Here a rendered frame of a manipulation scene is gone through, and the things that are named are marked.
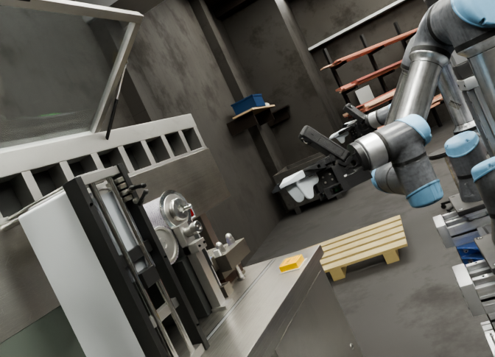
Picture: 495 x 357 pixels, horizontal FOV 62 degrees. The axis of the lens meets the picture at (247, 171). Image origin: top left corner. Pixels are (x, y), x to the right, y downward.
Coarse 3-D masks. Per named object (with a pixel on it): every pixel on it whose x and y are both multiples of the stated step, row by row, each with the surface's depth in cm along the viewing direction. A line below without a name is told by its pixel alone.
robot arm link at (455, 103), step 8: (448, 64) 156; (448, 72) 157; (440, 80) 159; (448, 80) 157; (456, 80) 157; (440, 88) 161; (448, 88) 158; (456, 88) 157; (448, 96) 159; (456, 96) 157; (448, 104) 161; (456, 104) 158; (464, 104) 157; (456, 112) 159; (464, 112) 158; (456, 120) 160; (464, 120) 158; (472, 120) 158; (456, 128) 162; (464, 128) 158; (472, 128) 156
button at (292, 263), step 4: (296, 256) 144; (300, 256) 143; (284, 260) 146; (288, 260) 144; (292, 260) 142; (296, 260) 140; (300, 260) 142; (284, 264) 141; (288, 264) 140; (292, 264) 139; (296, 264) 139; (300, 264) 140; (280, 268) 141; (284, 268) 141; (288, 268) 140; (292, 268) 139; (296, 268) 139
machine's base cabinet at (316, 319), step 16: (320, 272) 152; (304, 288) 138; (320, 288) 148; (304, 304) 133; (320, 304) 143; (336, 304) 154; (288, 320) 122; (304, 320) 129; (320, 320) 139; (336, 320) 148; (288, 336) 118; (304, 336) 126; (320, 336) 134; (336, 336) 144; (352, 336) 156; (272, 352) 110; (288, 352) 115; (304, 352) 123; (320, 352) 131; (336, 352) 140; (352, 352) 150
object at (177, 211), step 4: (172, 200) 136; (176, 200) 137; (180, 200) 139; (172, 204) 135; (176, 204) 136; (180, 204) 138; (184, 204) 140; (172, 208) 134; (176, 208) 135; (180, 208) 137; (172, 212) 134; (176, 212) 135; (180, 212) 137; (184, 212) 138; (172, 216) 135; (176, 216) 135; (180, 216) 136; (184, 216) 137; (176, 220) 136; (180, 220) 137
